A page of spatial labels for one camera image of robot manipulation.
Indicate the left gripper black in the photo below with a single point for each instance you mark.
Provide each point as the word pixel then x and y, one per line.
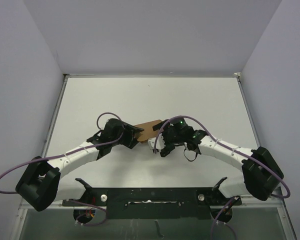
pixel 130 140

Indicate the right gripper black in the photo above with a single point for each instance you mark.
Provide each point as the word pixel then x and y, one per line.
pixel 168 147

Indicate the brown cardboard box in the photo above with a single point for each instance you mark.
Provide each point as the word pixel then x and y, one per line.
pixel 148 132

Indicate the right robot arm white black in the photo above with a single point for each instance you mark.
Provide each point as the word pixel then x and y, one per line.
pixel 261 174

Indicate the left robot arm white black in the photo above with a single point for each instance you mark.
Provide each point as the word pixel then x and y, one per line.
pixel 39 184

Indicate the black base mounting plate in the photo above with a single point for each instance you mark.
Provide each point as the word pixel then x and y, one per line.
pixel 159 203

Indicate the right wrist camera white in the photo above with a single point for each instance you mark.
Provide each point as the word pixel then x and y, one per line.
pixel 156 144

